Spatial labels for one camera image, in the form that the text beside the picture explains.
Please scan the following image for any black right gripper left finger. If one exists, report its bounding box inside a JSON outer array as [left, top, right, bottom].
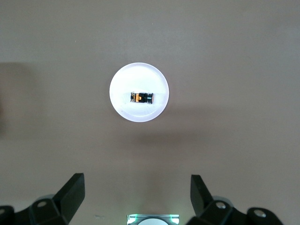
[[0, 172, 85, 225]]

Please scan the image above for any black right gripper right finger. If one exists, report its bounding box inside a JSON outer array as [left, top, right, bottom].
[[187, 174, 285, 225]]

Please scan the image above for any orange black push-button switch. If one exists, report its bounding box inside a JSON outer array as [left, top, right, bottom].
[[130, 91, 155, 104]]

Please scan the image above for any pale pink round plate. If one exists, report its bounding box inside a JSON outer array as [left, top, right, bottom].
[[109, 62, 170, 123]]

